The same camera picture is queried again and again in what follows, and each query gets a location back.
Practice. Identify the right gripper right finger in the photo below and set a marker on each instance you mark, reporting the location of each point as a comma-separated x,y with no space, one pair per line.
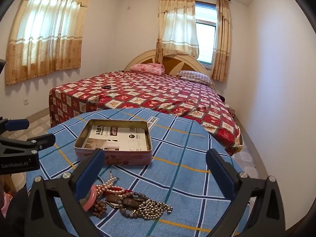
267,216

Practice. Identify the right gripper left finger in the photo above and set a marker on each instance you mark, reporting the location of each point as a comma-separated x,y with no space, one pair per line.
42,216

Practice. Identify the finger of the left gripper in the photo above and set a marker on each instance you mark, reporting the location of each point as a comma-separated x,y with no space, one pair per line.
10,125
12,147

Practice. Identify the pink bangle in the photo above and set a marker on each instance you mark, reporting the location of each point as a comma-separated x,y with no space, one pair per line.
90,198

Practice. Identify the red cord charm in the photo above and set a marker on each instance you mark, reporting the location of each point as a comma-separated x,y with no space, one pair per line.
116,191

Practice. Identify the printed paper sheet in tin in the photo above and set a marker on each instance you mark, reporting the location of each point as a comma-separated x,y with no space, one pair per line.
116,139

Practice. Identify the beige curtain left window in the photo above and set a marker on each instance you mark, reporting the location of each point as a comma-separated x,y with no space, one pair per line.
46,36

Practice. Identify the beige curtain window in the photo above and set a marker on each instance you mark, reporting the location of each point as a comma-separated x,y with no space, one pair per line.
177,33
46,36

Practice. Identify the pink metal tin box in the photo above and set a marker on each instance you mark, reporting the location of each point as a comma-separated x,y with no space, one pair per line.
129,158

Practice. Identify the blue plaid tablecloth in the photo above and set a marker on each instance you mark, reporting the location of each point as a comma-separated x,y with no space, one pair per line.
178,174

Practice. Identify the red patterned bedspread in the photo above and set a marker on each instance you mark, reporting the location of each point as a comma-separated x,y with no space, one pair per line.
163,93

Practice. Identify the beige curtain right side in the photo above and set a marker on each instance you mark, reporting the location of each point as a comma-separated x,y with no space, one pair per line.
222,45

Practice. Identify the pink floral pillow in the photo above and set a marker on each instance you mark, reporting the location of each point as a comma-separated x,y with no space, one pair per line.
151,68

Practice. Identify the purple plaid pillow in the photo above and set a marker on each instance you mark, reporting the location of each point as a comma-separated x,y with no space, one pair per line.
196,76

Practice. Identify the cream wooden headboard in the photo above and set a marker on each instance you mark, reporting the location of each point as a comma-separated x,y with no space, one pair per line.
173,64

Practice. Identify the beige curtain centre window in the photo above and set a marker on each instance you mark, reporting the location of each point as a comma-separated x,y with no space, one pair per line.
177,33

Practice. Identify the white wall socket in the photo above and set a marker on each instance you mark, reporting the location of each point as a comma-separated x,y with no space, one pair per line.
25,101

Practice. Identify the window with white frame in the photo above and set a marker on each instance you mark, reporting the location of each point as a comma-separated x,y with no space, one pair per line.
206,21

